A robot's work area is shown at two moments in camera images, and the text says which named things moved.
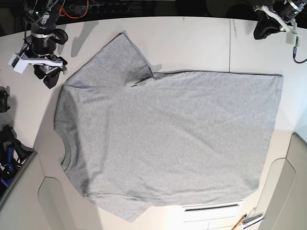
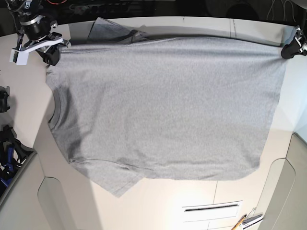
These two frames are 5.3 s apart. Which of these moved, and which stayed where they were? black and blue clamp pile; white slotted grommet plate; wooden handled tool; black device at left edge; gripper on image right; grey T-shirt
Moved: grey T-shirt; gripper on image right
Stayed: black device at left edge; wooden handled tool; black and blue clamp pile; white slotted grommet plate
